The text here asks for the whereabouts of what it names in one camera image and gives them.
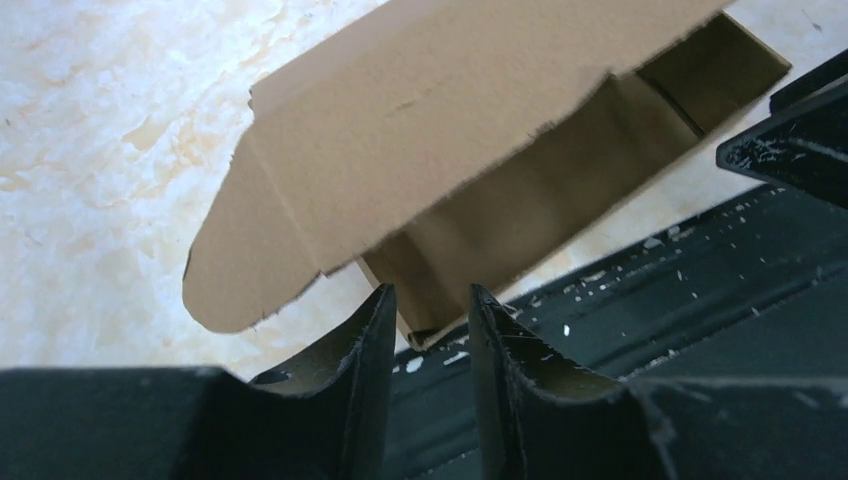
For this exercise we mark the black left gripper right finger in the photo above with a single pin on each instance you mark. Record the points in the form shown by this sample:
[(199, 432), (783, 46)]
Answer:
[(541, 415)]

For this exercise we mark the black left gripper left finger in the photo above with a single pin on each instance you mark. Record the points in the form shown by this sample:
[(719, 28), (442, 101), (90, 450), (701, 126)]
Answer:
[(321, 414)]

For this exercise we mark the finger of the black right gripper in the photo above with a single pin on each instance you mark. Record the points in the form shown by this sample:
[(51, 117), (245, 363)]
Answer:
[(802, 144)]

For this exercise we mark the brown cardboard box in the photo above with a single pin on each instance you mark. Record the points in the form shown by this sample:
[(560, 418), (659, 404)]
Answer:
[(446, 143)]

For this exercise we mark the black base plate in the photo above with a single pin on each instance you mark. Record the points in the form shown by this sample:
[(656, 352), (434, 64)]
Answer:
[(755, 286)]

